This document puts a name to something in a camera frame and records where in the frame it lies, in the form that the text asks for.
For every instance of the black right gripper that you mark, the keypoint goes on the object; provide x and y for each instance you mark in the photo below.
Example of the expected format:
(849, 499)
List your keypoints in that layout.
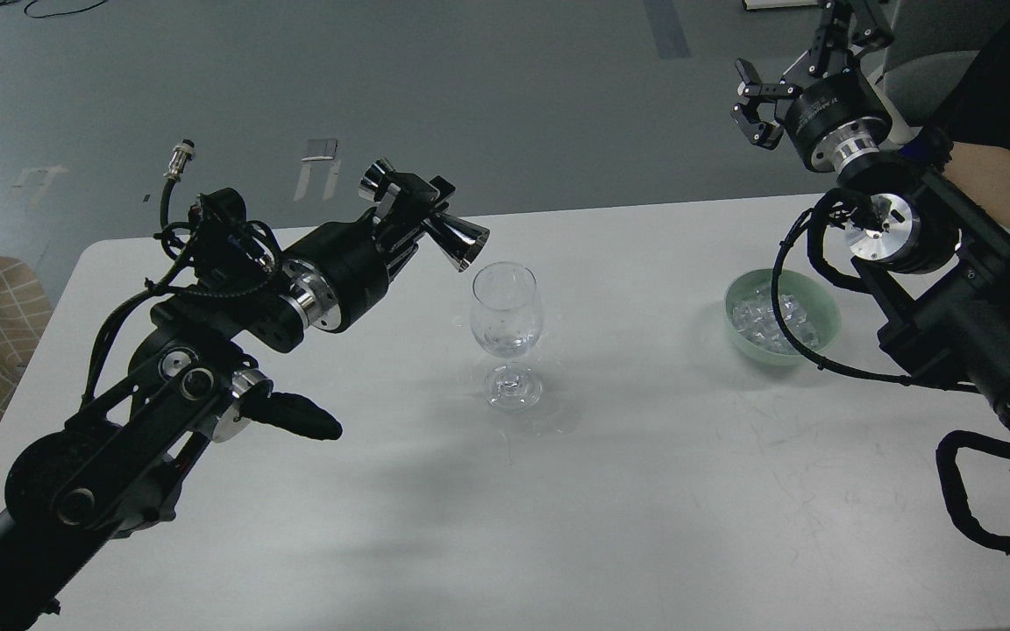
(828, 105)

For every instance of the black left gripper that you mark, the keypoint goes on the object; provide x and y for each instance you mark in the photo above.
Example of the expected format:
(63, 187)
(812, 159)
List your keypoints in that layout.
(339, 271)

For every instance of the steel double jigger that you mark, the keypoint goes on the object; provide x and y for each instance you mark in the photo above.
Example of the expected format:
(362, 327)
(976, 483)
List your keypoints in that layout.
(459, 240)

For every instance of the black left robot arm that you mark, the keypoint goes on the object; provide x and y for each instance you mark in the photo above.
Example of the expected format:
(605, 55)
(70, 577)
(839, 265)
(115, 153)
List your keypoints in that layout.
(166, 378)

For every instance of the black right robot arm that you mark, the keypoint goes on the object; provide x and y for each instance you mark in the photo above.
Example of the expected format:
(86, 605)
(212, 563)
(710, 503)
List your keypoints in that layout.
(894, 228)

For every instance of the clear wine glass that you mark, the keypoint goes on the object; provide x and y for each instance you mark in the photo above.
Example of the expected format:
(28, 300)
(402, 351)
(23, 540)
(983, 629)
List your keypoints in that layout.
(506, 320)

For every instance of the clear ice cubes pile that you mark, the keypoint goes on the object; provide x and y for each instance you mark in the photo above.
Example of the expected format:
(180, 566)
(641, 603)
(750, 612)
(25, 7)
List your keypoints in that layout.
(754, 320)

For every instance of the grey office chair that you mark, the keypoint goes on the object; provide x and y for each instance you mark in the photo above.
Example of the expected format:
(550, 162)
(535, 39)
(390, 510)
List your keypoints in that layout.
(934, 45)

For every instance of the green bowl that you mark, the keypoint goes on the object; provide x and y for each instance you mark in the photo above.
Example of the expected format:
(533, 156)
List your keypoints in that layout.
(821, 306)

